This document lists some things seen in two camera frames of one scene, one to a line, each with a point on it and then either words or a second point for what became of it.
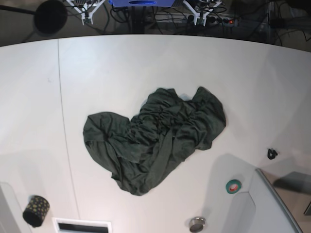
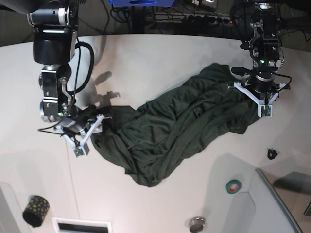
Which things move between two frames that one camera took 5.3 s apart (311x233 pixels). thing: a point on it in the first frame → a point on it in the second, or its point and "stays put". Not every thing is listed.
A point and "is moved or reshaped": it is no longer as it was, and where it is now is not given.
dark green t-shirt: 167,130 is moved or reshaped
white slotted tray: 66,225 stays put
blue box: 142,3 stays put
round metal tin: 197,224 stays put
